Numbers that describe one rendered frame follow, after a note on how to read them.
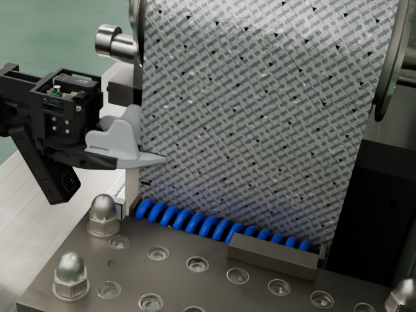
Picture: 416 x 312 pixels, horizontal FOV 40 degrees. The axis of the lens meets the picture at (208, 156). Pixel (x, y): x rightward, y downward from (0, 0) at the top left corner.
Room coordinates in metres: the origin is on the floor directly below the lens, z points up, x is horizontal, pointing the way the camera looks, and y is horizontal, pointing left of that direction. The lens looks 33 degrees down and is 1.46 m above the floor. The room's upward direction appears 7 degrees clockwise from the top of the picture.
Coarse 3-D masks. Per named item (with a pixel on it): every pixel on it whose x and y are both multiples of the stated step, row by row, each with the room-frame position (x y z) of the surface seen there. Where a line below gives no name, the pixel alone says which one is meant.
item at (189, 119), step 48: (144, 96) 0.55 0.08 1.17; (192, 96) 0.54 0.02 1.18; (240, 96) 0.53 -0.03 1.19; (144, 144) 0.55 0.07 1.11; (192, 144) 0.54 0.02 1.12; (240, 144) 0.53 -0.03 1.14; (288, 144) 0.52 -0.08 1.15; (336, 144) 0.50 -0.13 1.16; (144, 192) 0.55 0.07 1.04; (192, 192) 0.54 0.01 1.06; (240, 192) 0.52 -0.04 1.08; (288, 192) 0.51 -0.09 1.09; (336, 192) 0.50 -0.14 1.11
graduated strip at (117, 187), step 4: (124, 172) 0.78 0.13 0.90; (120, 176) 0.77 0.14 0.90; (124, 176) 0.77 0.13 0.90; (116, 180) 0.76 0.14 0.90; (120, 180) 0.76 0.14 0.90; (124, 180) 0.76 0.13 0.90; (112, 184) 0.74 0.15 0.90; (116, 184) 0.74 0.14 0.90; (120, 184) 0.74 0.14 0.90; (124, 184) 0.75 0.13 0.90; (112, 188) 0.73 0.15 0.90; (116, 188) 0.73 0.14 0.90; (120, 188) 0.73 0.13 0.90; (108, 192) 0.72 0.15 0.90; (112, 192) 0.72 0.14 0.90; (116, 192) 0.72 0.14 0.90; (120, 192) 0.73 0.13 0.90; (116, 196) 0.71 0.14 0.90
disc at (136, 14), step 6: (138, 0) 0.55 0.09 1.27; (144, 0) 0.56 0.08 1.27; (138, 6) 0.55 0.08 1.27; (138, 12) 0.54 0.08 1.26; (138, 18) 0.54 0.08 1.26; (132, 24) 0.54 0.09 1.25; (138, 24) 0.55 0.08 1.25; (132, 30) 0.54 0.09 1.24; (138, 30) 0.55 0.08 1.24; (132, 36) 0.55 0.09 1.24; (138, 36) 0.55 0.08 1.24; (138, 42) 0.55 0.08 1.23; (138, 48) 0.55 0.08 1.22; (138, 54) 0.55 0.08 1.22; (138, 60) 0.56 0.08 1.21
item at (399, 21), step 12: (408, 0) 0.55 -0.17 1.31; (144, 12) 0.56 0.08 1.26; (396, 12) 0.53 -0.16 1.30; (144, 24) 0.56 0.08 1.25; (396, 24) 0.52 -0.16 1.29; (396, 36) 0.51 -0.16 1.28; (396, 48) 0.51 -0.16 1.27; (384, 60) 0.51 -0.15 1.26; (384, 72) 0.50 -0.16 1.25; (384, 84) 0.51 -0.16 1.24
